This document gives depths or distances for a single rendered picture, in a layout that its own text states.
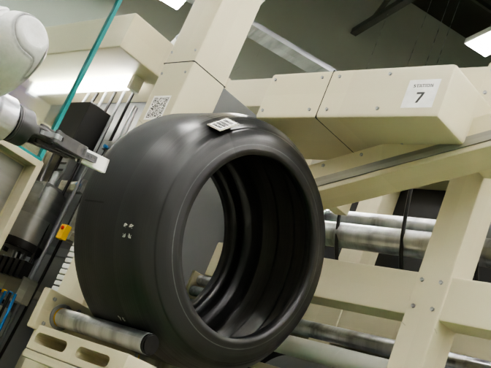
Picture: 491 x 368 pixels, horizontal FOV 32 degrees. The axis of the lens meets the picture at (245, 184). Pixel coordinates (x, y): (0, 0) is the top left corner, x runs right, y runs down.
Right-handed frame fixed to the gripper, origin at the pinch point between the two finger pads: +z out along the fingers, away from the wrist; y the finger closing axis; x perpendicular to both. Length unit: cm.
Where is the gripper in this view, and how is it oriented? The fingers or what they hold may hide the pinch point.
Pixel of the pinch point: (92, 160)
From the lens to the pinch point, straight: 175.8
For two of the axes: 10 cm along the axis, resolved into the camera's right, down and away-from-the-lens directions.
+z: 6.6, 3.5, 6.7
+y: -6.9, -0.6, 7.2
